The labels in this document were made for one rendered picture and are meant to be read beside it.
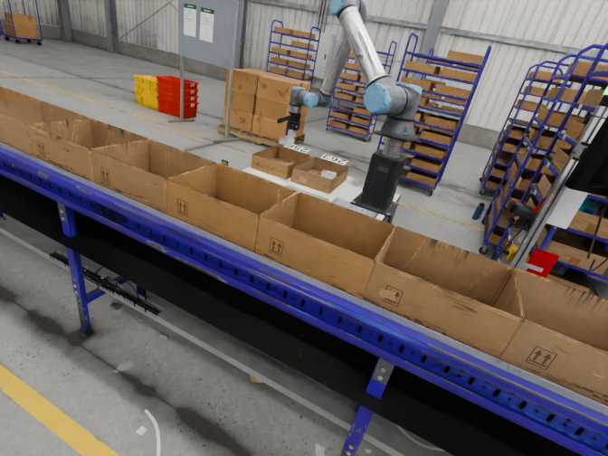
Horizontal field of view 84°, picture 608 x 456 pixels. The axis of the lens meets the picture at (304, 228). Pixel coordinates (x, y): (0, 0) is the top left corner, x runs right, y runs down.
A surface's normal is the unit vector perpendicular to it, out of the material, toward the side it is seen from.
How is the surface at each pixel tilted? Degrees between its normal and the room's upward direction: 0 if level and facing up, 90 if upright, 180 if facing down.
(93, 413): 0
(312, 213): 89
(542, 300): 89
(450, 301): 90
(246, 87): 89
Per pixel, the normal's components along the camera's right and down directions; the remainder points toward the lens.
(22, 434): 0.18, -0.87
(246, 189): -0.42, 0.35
